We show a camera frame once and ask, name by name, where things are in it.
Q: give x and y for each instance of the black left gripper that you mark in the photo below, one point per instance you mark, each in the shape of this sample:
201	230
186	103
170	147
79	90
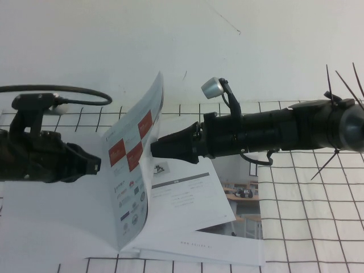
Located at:
28	159

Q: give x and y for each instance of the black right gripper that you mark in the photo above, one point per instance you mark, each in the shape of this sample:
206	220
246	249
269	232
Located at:
224	136

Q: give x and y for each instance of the white product catalogue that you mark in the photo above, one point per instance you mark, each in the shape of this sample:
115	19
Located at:
176	204

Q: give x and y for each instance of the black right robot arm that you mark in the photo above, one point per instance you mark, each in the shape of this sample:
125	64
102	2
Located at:
307	128

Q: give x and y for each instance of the closed catalogue with classroom cover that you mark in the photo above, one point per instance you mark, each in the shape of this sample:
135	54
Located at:
244	204

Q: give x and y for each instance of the white booklet under catalogue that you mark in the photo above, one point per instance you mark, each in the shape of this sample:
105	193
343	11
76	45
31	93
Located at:
241	261

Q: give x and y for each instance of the black zip tie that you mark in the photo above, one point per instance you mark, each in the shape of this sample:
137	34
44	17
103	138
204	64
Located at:
349	88
325	165
331	88
359	81

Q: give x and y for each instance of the white black-grid tablecloth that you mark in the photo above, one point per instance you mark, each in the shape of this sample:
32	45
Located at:
312	213

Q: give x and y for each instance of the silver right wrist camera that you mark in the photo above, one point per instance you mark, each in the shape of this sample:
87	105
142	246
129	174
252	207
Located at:
211	88

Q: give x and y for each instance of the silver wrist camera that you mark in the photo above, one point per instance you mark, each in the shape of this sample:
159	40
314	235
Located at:
211	88
61	109

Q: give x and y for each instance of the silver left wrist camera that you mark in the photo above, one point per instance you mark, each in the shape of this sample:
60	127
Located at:
61	109

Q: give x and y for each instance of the black right camera mount bracket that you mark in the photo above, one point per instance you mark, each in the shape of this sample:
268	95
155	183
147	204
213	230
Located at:
234	105

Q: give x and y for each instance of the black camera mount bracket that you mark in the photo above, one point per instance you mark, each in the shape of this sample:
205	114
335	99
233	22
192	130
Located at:
234	105
28	113

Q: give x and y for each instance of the black left camera mount bracket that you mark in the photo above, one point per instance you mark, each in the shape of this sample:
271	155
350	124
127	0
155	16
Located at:
28	113

